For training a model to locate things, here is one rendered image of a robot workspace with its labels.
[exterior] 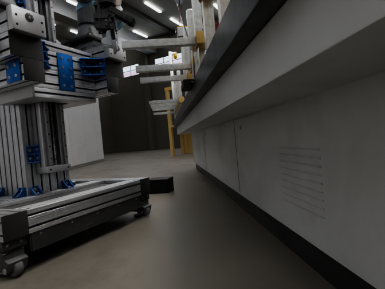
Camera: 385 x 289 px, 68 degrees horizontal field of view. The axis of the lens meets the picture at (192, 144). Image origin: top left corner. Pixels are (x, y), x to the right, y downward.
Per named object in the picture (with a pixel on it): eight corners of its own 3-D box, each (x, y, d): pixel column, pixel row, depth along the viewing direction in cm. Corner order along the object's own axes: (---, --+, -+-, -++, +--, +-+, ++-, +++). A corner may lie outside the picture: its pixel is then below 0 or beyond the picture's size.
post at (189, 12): (194, 100, 148) (186, 8, 148) (193, 101, 152) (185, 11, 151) (201, 100, 149) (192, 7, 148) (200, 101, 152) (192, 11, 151)
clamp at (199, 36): (196, 43, 116) (195, 31, 116) (193, 53, 129) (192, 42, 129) (210, 42, 116) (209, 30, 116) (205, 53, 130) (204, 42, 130)
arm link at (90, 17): (74, 27, 165) (72, 4, 165) (97, 31, 173) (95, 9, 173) (81, 19, 155) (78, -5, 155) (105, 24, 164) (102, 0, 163)
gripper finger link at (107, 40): (103, 54, 117) (101, 32, 117) (117, 54, 118) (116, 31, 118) (101, 52, 114) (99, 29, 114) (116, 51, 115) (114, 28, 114)
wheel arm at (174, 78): (140, 84, 166) (139, 76, 166) (140, 85, 170) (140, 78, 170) (213, 78, 171) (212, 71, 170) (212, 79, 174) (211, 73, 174)
